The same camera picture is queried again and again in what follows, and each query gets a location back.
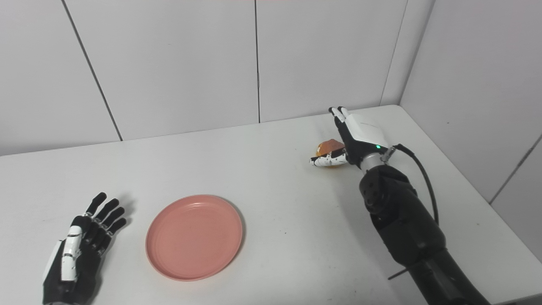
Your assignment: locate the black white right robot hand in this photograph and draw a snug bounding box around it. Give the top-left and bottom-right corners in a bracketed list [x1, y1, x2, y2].
[310, 106, 390, 170]

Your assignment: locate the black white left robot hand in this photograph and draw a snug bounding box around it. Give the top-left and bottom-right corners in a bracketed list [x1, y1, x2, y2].
[41, 192, 127, 305]

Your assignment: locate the pink round plate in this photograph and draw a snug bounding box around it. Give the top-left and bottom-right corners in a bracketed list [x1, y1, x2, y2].
[145, 194, 244, 282]

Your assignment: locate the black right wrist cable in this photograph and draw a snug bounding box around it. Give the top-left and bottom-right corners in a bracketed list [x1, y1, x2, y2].
[383, 144, 440, 225]

